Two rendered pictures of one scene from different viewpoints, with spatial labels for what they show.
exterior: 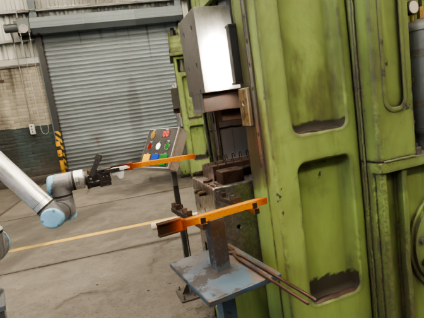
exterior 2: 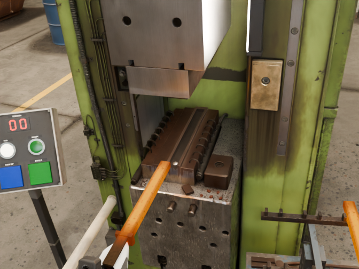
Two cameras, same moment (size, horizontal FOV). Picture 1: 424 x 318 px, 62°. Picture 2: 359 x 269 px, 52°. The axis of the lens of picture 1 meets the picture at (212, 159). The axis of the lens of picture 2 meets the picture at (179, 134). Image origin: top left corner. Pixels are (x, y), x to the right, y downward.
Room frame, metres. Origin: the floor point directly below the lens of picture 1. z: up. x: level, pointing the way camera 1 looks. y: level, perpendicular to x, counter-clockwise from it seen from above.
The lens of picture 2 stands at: (1.21, 0.83, 1.81)
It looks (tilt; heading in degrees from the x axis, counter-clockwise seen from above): 34 degrees down; 307
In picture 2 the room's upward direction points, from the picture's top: 4 degrees counter-clockwise
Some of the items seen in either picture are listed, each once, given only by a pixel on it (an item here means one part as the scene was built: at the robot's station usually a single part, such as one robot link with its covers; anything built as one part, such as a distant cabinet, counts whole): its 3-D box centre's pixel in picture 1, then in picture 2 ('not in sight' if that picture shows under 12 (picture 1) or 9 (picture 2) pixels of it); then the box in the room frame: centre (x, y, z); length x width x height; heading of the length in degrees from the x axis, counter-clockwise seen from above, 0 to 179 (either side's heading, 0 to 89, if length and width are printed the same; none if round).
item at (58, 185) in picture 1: (60, 183); not in sight; (1.64, 0.72, 1.04); 0.12 x 0.09 x 0.10; 107
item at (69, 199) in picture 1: (64, 207); not in sight; (1.63, 0.72, 0.93); 0.12 x 0.09 x 0.12; 5
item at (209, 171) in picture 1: (243, 163); (183, 140); (1.94, -0.17, 0.96); 0.42 x 0.20 x 0.09; 107
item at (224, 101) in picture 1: (234, 99); (178, 56); (1.94, -0.17, 1.32); 0.42 x 0.20 x 0.10; 107
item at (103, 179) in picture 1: (98, 176); not in sight; (1.69, 0.56, 1.04); 0.12 x 0.08 x 0.09; 107
